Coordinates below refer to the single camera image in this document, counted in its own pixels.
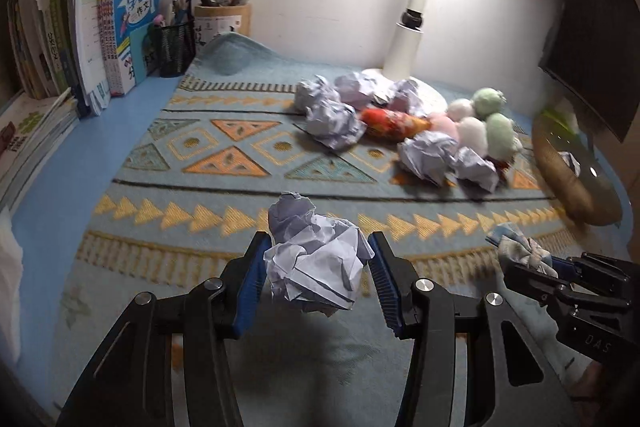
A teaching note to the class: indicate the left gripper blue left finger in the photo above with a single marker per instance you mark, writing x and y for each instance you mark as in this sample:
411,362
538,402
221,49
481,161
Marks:
219,309

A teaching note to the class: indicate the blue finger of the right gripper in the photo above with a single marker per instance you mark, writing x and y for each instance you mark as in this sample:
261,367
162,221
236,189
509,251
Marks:
534,285
566,267

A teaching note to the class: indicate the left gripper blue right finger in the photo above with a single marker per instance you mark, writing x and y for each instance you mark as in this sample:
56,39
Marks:
418,309

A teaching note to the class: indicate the plaid fabric bow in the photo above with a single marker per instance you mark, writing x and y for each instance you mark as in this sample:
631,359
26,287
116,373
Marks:
514,248

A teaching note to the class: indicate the paper ball front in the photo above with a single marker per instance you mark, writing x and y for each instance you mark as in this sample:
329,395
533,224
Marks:
571,162

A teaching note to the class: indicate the small paper ball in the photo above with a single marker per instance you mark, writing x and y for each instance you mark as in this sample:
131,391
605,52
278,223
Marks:
316,262

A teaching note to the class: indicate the three-ball pastel plush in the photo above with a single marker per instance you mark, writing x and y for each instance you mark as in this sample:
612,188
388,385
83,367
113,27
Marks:
479,123

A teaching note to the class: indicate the orange snack packet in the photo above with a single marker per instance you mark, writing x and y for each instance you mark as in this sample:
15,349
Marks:
393,126

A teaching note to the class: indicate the paper ball pile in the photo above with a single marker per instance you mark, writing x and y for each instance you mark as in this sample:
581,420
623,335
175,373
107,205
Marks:
331,122

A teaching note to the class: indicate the paper ball back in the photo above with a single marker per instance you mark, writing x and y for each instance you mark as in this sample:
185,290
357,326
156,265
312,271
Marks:
361,90

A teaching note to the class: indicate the person's right hand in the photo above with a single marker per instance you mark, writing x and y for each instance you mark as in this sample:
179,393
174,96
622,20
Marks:
586,388

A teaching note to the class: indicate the green tissue box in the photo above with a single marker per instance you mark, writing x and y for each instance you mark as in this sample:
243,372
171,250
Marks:
563,113

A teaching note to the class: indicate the white desk lamp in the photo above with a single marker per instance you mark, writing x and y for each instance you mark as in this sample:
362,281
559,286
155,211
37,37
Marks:
405,43

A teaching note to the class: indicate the flat stack of books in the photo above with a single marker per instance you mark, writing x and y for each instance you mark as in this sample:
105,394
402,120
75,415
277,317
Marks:
40,127

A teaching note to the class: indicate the black mesh pen holder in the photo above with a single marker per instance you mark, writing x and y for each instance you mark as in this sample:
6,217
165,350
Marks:
174,40

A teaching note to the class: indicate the wooden pen cup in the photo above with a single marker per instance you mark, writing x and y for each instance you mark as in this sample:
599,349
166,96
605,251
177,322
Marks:
215,17

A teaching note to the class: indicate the upright books far left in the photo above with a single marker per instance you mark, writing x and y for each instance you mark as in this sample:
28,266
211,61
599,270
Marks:
42,45

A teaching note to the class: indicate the black wall television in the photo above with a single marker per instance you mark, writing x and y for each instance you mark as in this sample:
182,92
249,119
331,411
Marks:
593,50

